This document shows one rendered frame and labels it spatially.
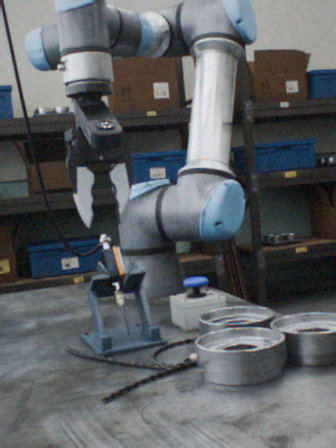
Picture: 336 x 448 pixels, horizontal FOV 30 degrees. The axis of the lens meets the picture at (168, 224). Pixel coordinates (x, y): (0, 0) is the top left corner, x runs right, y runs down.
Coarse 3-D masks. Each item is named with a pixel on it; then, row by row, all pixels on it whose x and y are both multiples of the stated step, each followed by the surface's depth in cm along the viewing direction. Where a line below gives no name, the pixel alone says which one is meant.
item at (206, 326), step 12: (216, 312) 92; (228, 312) 92; (240, 312) 92; (252, 312) 91; (264, 312) 90; (204, 324) 85; (216, 324) 83; (228, 324) 82; (240, 324) 82; (252, 324) 82; (264, 324) 83
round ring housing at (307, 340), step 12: (276, 324) 82; (288, 324) 84; (300, 324) 84; (312, 324) 83; (324, 324) 83; (288, 336) 76; (300, 336) 75; (312, 336) 74; (324, 336) 74; (288, 348) 76; (300, 348) 75; (312, 348) 74; (324, 348) 74; (288, 360) 77; (300, 360) 76; (312, 360) 75; (324, 360) 75
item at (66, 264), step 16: (80, 240) 459; (96, 240) 426; (32, 256) 418; (48, 256) 421; (64, 256) 424; (96, 256) 429; (32, 272) 418; (48, 272) 422; (64, 272) 424; (80, 272) 427
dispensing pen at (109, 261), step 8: (104, 240) 98; (104, 248) 98; (112, 248) 96; (104, 256) 95; (112, 256) 95; (104, 264) 95; (112, 264) 94; (112, 272) 93; (112, 280) 94; (120, 288) 94; (120, 296) 93; (120, 304) 93; (128, 328) 91
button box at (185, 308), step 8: (176, 296) 103; (184, 296) 102; (192, 296) 100; (200, 296) 100; (208, 296) 100; (216, 296) 99; (224, 296) 99; (176, 304) 100; (184, 304) 97; (192, 304) 97; (200, 304) 98; (208, 304) 98; (216, 304) 99; (224, 304) 99; (176, 312) 101; (184, 312) 97; (192, 312) 97; (200, 312) 98; (176, 320) 101; (184, 320) 97; (192, 320) 97; (184, 328) 98; (192, 328) 98
